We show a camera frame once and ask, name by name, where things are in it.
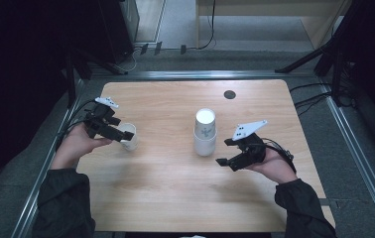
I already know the grey rail bracket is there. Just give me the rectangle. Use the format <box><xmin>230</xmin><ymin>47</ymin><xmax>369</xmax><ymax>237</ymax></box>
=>
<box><xmin>318</xmin><ymin>197</ymin><xmax>338</xmax><ymax>207</ymax></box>

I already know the black tripod stand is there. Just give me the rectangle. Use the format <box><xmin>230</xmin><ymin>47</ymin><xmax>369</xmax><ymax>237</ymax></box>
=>
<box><xmin>274</xmin><ymin>0</ymin><xmax>375</xmax><ymax>107</ymax></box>

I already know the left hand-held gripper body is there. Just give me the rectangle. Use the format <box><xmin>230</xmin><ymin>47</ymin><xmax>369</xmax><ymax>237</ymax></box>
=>
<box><xmin>83</xmin><ymin>96</ymin><xmax>120</xmax><ymax>139</ymax></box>

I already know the white paper cup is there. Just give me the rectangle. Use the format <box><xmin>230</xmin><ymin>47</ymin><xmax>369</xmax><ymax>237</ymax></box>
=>
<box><xmin>117</xmin><ymin>122</ymin><xmax>140</xmax><ymax>152</ymax></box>
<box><xmin>192</xmin><ymin>133</ymin><xmax>218</xmax><ymax>157</ymax></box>
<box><xmin>193</xmin><ymin>108</ymin><xmax>217</xmax><ymax>140</ymax></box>

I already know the black metal stand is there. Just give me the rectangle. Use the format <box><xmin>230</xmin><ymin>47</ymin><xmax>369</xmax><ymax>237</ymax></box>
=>
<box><xmin>64</xmin><ymin>49</ymin><xmax>129</xmax><ymax>108</ymax></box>

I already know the light wooden desk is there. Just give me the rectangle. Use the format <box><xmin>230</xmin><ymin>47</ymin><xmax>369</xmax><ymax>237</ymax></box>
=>
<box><xmin>194</xmin><ymin>0</ymin><xmax>353</xmax><ymax>51</ymax></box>

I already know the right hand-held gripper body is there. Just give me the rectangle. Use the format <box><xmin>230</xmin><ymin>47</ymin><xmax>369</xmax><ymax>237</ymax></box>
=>
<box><xmin>231</xmin><ymin>119</ymin><xmax>269</xmax><ymax>165</ymax></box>

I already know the black hanging cable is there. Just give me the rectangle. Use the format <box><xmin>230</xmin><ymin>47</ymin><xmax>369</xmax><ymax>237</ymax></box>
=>
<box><xmin>197</xmin><ymin>0</ymin><xmax>217</xmax><ymax>51</ymax></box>

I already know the person's right hand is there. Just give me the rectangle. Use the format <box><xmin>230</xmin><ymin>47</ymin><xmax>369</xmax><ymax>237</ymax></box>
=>
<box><xmin>246</xmin><ymin>148</ymin><xmax>299</xmax><ymax>185</ymax></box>

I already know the aluminium frame rail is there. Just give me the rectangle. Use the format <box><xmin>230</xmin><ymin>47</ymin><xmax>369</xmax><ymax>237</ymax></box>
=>
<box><xmin>90</xmin><ymin>69</ymin><xmax>318</xmax><ymax>80</ymax></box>
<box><xmin>318</xmin><ymin>82</ymin><xmax>375</xmax><ymax>238</ymax></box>
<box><xmin>10</xmin><ymin>78</ymin><xmax>84</xmax><ymax>238</ymax></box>

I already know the black computer tower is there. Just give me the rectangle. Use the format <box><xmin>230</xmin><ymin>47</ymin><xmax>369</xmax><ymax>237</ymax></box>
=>
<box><xmin>97</xmin><ymin>0</ymin><xmax>140</xmax><ymax>63</ymax></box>

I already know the black floor cable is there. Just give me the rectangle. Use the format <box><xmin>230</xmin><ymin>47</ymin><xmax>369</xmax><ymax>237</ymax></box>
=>
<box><xmin>294</xmin><ymin>92</ymin><xmax>332</xmax><ymax>117</ymax></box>
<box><xmin>289</xmin><ymin>82</ymin><xmax>332</xmax><ymax>93</ymax></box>

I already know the person's left hand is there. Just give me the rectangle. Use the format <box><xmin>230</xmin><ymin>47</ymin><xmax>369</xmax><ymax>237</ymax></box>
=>
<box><xmin>50</xmin><ymin>124</ymin><xmax>114</xmax><ymax>172</ymax></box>

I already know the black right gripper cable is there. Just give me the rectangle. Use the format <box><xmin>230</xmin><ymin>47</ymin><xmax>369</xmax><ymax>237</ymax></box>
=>
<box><xmin>261</xmin><ymin>138</ymin><xmax>298</xmax><ymax>175</ymax></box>

